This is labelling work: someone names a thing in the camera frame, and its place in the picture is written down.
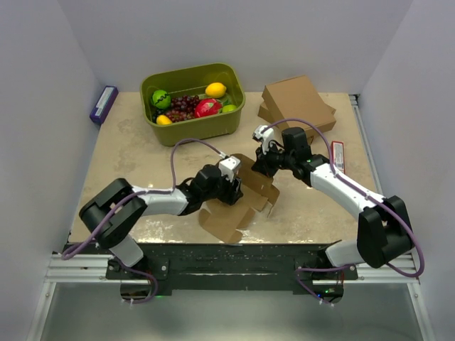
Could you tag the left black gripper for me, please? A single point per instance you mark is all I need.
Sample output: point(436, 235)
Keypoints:
point(230, 197)

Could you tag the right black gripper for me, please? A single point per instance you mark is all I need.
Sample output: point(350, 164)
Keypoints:
point(261, 164)

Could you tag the brown cardboard box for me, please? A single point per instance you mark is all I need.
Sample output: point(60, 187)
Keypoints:
point(226, 222)

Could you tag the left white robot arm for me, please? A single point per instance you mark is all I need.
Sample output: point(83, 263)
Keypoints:
point(111, 215)

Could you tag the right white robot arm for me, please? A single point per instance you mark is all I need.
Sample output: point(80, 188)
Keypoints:
point(383, 223)

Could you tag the bottom folded cardboard box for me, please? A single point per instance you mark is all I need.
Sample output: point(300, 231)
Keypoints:
point(264, 114)

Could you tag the folded cardboard box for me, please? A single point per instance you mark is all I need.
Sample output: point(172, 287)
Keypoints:
point(264, 114)
point(297, 98)

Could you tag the top folded cardboard box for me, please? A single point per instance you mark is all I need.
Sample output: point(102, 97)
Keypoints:
point(297, 98)

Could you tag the red flat box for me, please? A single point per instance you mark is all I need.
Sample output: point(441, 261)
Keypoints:
point(338, 155)

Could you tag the purple white small box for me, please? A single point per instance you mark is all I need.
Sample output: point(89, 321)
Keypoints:
point(101, 109)

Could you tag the small green lime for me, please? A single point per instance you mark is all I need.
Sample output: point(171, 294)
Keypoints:
point(229, 108)

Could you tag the red dragon fruit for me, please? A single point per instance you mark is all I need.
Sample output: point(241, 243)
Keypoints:
point(207, 107)

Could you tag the yellow lemon back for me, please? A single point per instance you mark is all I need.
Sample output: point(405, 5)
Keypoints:
point(215, 90)

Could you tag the yellow lemon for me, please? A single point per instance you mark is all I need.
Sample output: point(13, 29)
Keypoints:
point(215, 90)
point(163, 120)

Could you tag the purple grape bunch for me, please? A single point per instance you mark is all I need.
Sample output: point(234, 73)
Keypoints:
point(182, 108)

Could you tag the yellow lemon front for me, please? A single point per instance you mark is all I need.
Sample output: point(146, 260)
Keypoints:
point(163, 120)

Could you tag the olive green plastic basket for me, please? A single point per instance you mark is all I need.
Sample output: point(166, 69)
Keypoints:
point(193, 81)

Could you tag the green round fruit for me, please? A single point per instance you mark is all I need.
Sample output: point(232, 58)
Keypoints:
point(161, 99)

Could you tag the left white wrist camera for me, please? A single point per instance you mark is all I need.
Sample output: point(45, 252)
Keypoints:
point(229, 167)

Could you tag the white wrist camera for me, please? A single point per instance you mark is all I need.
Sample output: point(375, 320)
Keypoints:
point(264, 135)
point(229, 167)

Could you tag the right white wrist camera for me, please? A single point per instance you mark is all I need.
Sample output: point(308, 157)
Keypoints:
point(264, 135)

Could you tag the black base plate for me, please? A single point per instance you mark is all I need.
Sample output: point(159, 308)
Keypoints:
point(165, 268)

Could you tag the aluminium frame rail right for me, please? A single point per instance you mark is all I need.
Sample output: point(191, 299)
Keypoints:
point(366, 145)

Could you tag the aluminium frame rail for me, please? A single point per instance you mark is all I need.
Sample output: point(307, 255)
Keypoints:
point(366, 145)
point(83, 268)

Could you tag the aluminium frame rail front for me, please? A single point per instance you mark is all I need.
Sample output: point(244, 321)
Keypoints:
point(83, 268)

